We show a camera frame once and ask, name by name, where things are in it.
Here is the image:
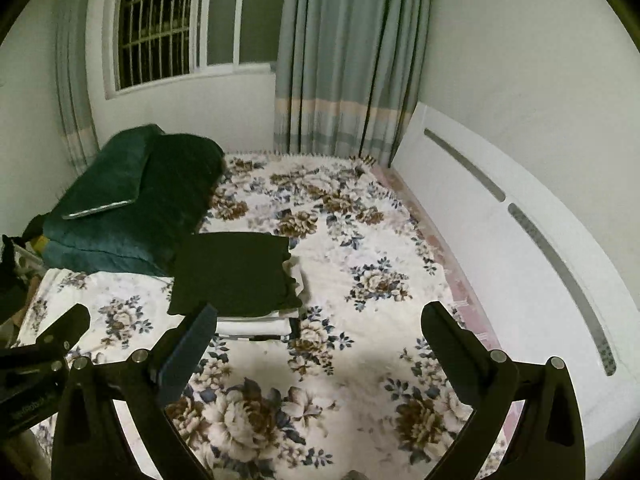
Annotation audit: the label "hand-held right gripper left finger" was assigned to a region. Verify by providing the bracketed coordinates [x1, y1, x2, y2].
[51, 302, 219, 480]

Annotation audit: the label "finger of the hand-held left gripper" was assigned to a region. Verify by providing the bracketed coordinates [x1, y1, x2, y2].
[11, 303, 92, 356]

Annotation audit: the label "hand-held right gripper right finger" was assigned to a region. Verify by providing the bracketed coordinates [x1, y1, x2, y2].
[421, 301, 587, 480]

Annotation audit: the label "dark green garment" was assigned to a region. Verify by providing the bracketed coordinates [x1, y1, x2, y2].
[167, 231, 303, 318]

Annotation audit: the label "white folded clothes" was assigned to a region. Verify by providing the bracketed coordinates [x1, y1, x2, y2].
[215, 255, 313, 338]

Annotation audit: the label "dark object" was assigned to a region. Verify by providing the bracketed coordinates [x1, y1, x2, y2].
[0, 234, 28, 326]

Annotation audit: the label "white headboard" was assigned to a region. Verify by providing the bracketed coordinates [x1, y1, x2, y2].
[390, 101, 640, 480]

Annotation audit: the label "silver flat device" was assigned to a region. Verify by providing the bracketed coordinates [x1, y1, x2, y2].
[61, 199, 138, 221]

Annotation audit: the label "floral blanket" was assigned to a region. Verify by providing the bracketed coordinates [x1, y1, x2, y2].
[15, 152, 511, 480]

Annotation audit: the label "dark green quilt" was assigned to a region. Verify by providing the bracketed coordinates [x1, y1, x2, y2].
[40, 123, 226, 278]

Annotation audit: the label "narrow blue-grey curtain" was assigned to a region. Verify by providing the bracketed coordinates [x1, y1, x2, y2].
[52, 0, 101, 173]

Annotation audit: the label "wide blue-grey curtain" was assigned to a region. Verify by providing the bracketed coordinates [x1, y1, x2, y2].
[273, 0, 435, 167]

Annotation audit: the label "barred window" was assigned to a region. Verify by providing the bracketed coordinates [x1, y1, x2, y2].
[102, 0, 291, 101]

